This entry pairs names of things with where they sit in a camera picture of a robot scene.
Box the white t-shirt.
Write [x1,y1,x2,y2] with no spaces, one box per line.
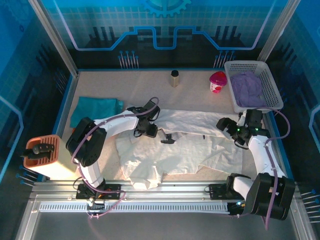
[115,107,244,191]

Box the purple t-shirt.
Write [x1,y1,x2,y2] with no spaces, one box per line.
[229,71,268,108]

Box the beige bottle with black cap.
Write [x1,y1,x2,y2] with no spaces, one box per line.
[170,70,181,88]

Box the white perforated plastic basket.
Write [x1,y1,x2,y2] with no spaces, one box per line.
[223,60,285,114]

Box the teal folded t-shirt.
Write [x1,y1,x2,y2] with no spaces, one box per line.
[69,96,125,128]

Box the pink lidded plastic cup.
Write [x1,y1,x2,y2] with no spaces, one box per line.
[209,70,228,94]

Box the orange and cream knife block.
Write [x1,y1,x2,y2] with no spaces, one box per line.
[22,134,78,181]

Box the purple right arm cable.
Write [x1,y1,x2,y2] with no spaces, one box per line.
[229,106,292,231]

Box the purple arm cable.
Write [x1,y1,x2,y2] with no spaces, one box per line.
[71,97,161,221]
[229,106,292,231]

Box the aluminium rail frame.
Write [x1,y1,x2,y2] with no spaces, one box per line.
[14,178,316,240]

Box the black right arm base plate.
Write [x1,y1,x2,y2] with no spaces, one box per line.
[208,183,231,201]

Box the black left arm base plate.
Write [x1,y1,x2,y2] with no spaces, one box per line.
[74,183,123,201]

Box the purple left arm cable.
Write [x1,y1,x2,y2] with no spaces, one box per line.
[71,97,161,221]

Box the white slotted cable duct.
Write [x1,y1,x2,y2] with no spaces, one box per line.
[38,201,231,214]

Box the black knife handle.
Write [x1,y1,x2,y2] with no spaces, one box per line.
[19,149,41,161]
[32,142,55,155]

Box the aluminium frame post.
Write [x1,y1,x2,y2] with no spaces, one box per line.
[256,0,302,63]
[27,0,80,78]

